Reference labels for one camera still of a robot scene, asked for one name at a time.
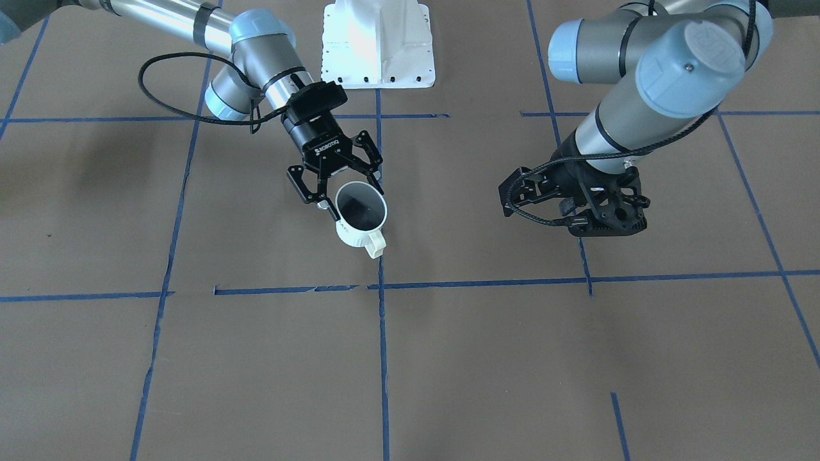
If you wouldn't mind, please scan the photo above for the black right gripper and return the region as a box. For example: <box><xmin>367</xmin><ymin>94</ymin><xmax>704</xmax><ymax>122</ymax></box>
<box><xmin>282</xmin><ymin>82</ymin><xmax>385</xmax><ymax>222</ymax></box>

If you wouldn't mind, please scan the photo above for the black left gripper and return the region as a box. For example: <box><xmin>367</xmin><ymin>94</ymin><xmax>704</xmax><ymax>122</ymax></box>
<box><xmin>498</xmin><ymin>160</ymin><xmax>636</xmax><ymax>216</ymax></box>

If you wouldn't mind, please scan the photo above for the white ribbed mug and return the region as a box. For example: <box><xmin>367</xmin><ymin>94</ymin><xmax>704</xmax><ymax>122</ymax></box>
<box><xmin>336</xmin><ymin>181</ymin><xmax>388</xmax><ymax>259</ymax></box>

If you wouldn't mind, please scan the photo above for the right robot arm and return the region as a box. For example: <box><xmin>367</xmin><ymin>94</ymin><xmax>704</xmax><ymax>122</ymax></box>
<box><xmin>2</xmin><ymin>1</ymin><xmax>384</xmax><ymax>221</ymax></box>

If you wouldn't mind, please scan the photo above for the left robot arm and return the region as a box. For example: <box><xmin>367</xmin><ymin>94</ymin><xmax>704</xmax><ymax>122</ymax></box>
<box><xmin>500</xmin><ymin>1</ymin><xmax>773</xmax><ymax>234</ymax></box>

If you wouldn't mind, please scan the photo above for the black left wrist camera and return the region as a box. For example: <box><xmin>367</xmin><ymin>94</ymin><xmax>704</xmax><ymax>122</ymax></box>
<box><xmin>569</xmin><ymin>164</ymin><xmax>650</xmax><ymax>237</ymax></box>

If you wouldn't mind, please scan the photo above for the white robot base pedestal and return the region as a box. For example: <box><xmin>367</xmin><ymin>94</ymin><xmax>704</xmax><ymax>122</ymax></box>
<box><xmin>320</xmin><ymin>1</ymin><xmax>436</xmax><ymax>90</ymax></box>

